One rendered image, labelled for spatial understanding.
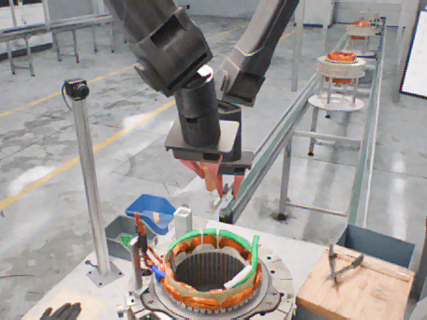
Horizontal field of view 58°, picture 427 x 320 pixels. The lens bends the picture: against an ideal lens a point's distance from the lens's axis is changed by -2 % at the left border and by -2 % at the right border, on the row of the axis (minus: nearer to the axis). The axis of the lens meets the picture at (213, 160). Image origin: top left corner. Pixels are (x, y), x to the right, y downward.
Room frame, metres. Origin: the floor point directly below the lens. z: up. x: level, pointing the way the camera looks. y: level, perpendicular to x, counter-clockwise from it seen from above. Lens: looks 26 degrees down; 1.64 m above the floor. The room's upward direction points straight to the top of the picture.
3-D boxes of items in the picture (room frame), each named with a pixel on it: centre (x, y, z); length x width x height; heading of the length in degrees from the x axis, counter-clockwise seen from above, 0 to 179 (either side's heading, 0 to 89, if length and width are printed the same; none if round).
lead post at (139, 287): (0.55, 0.14, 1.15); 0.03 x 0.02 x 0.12; 144
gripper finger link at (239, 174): (0.74, -0.03, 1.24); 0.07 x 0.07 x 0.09; 80
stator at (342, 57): (2.71, -0.87, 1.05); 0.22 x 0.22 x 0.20
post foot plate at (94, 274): (0.96, 0.34, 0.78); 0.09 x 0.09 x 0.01; 43
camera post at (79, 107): (0.96, 0.34, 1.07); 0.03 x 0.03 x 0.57; 43
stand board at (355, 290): (0.61, -0.29, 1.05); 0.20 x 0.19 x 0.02; 147
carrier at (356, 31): (4.67, -1.68, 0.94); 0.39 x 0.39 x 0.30
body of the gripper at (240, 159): (0.74, -0.03, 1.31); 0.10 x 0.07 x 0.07; 80
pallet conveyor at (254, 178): (5.29, -1.93, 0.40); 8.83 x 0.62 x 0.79; 158
